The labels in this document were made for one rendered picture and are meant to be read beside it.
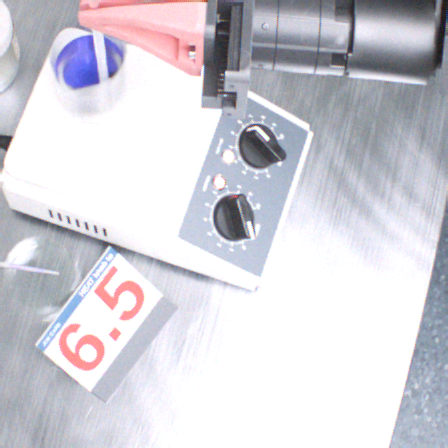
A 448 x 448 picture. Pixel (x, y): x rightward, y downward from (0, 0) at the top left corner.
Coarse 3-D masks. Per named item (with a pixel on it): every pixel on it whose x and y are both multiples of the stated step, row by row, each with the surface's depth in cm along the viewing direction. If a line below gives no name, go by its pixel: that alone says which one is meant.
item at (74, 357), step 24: (120, 264) 89; (96, 288) 89; (120, 288) 90; (144, 288) 91; (96, 312) 89; (120, 312) 90; (72, 336) 88; (96, 336) 89; (120, 336) 90; (72, 360) 88; (96, 360) 89
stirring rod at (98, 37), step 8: (88, 0) 68; (96, 0) 68; (96, 8) 69; (96, 32) 72; (96, 40) 74; (96, 48) 75; (104, 48) 75; (96, 56) 76; (104, 56) 76; (104, 64) 78; (104, 72) 79; (104, 80) 80
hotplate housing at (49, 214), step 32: (256, 96) 91; (192, 160) 88; (32, 192) 87; (64, 224) 91; (96, 224) 88; (128, 224) 87; (160, 224) 86; (160, 256) 90; (192, 256) 88; (256, 288) 92
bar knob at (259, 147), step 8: (248, 128) 89; (256, 128) 88; (264, 128) 90; (240, 136) 90; (248, 136) 89; (256, 136) 88; (264, 136) 88; (272, 136) 91; (240, 144) 89; (248, 144) 89; (256, 144) 89; (264, 144) 89; (272, 144) 89; (240, 152) 89; (248, 152) 89; (256, 152) 90; (264, 152) 89; (272, 152) 89; (280, 152) 89; (248, 160) 89; (256, 160) 90; (264, 160) 90; (272, 160) 90; (280, 160) 89
